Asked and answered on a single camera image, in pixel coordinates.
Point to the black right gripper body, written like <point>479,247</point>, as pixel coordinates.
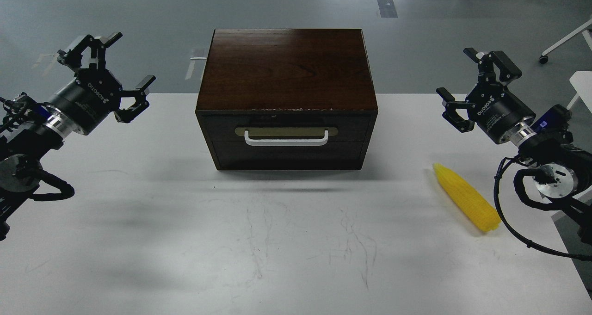
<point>496,110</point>

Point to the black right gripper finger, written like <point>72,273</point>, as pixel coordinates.
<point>451,105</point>
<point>493,67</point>

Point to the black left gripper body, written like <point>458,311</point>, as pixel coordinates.
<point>88,98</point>

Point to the yellow corn cob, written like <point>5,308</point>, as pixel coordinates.
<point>475,207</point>

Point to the wooden drawer with white handle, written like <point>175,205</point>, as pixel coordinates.
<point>244,141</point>

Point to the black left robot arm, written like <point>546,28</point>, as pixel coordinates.
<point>30,129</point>

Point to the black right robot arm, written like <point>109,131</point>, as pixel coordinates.
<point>556,174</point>

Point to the dark wooden drawer cabinet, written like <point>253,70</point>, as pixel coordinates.
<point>288,72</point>

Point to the white wheeled furniture leg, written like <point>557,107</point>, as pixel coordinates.
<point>583,30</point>

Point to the grey floor tape strip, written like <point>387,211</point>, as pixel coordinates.
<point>387,9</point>

